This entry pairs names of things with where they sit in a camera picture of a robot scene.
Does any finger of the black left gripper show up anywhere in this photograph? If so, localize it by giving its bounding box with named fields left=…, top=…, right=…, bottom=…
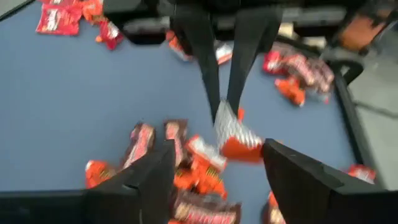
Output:
left=226, top=6, right=284, bottom=116
left=172, top=6, right=221, bottom=124

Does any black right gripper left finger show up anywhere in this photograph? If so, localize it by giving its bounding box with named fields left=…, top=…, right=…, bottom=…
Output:
left=90, top=139, right=177, bottom=224

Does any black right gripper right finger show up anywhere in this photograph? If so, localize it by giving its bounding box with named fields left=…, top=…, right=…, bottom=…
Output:
left=262, top=139, right=345, bottom=224

